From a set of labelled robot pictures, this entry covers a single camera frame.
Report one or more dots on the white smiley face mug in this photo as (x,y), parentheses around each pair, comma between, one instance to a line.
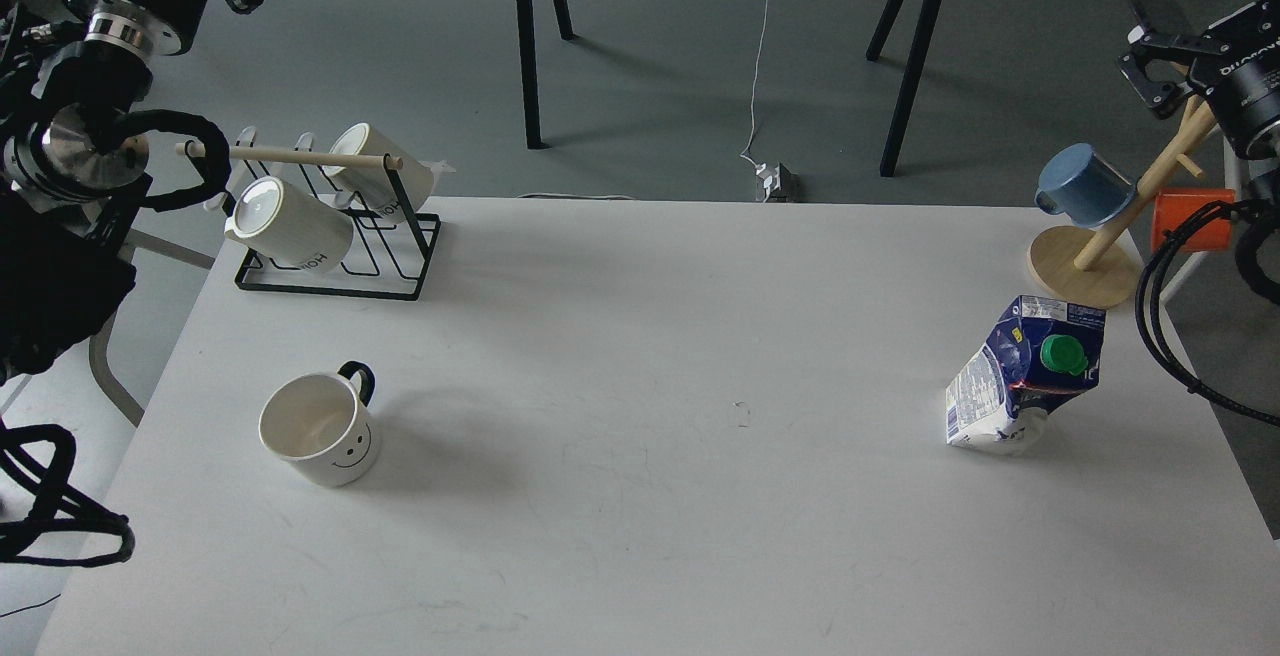
(320,424)

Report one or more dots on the white ribbed mug rear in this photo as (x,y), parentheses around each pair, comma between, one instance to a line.
(372,184)

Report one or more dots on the black table legs right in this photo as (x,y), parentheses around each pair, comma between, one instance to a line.
(913,70)

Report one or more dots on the grey power adapter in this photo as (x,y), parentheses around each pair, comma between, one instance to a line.
(776,184)

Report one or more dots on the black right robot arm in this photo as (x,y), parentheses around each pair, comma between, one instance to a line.
(1157,66)

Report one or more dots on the wooden mug tree stand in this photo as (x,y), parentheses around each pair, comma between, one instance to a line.
(1085,265)

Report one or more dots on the white ribbed mug front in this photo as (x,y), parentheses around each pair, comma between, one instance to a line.
(288,225)

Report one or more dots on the blue white milk carton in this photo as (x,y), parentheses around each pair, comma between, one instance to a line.
(1041,353)

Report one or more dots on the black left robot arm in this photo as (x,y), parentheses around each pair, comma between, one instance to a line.
(80,160)

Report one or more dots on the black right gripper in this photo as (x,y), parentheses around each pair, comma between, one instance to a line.
(1245,66)

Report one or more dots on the white ribbed mug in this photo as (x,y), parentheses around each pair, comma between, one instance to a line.
(288,225)
(372,184)

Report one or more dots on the blue mug on tree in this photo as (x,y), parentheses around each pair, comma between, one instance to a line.
(1079,183)

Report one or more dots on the black wire mug rack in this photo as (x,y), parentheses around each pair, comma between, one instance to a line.
(385,261)

